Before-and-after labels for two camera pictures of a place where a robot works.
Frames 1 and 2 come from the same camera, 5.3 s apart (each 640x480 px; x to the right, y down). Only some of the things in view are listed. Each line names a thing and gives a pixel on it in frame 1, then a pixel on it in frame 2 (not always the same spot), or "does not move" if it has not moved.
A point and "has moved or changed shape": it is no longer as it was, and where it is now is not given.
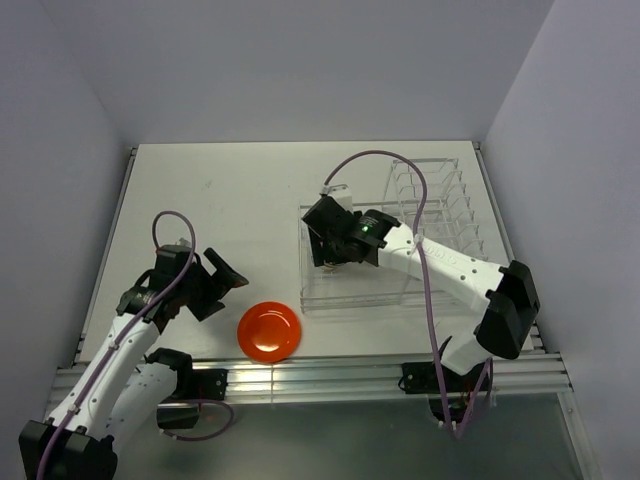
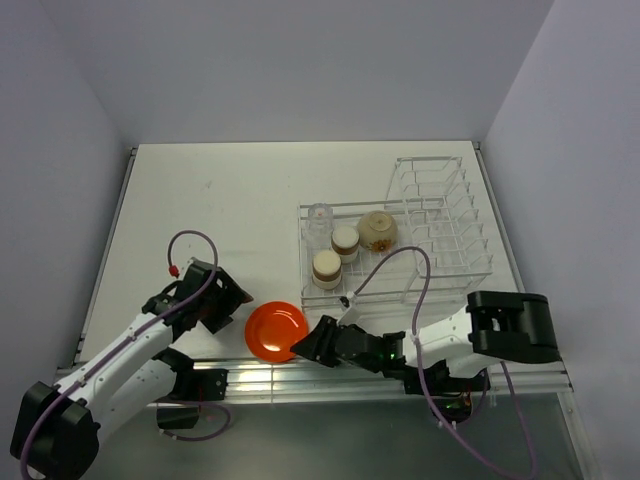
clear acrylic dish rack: (430, 197) does not move
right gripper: (318, 249) to (317, 344)
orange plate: (269, 332) does not move
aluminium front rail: (382, 380) does not move
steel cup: (331, 267) has moved or changed shape
